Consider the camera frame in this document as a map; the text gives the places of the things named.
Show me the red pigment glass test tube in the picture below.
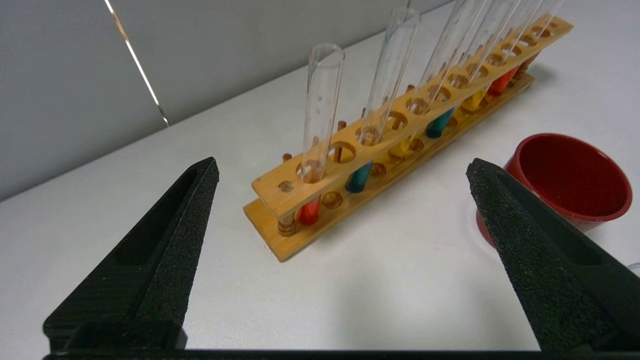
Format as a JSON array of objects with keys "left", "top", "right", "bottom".
[
  {"left": 297, "top": 43, "right": 346, "bottom": 226},
  {"left": 487, "top": 0, "right": 566, "bottom": 97}
]

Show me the wooden test tube rack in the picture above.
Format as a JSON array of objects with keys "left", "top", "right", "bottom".
[{"left": 243, "top": 15, "right": 574, "bottom": 263}]

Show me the dark red plastic cup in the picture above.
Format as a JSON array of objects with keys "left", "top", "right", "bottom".
[{"left": 475, "top": 133, "right": 633, "bottom": 248}]

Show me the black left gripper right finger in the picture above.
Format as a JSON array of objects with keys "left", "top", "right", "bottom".
[{"left": 466, "top": 158, "right": 640, "bottom": 352}]

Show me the yellow pigment glass test tube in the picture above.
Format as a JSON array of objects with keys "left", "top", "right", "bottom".
[
  {"left": 460, "top": 0, "right": 542, "bottom": 114},
  {"left": 389, "top": 0, "right": 488, "bottom": 160}
]

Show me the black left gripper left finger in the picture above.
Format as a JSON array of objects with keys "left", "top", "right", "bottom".
[{"left": 42, "top": 156, "right": 220, "bottom": 351}]

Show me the blue pigment glass test tube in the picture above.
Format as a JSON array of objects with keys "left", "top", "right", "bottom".
[
  {"left": 345, "top": 7, "right": 421, "bottom": 194},
  {"left": 425, "top": 0, "right": 516, "bottom": 140}
]

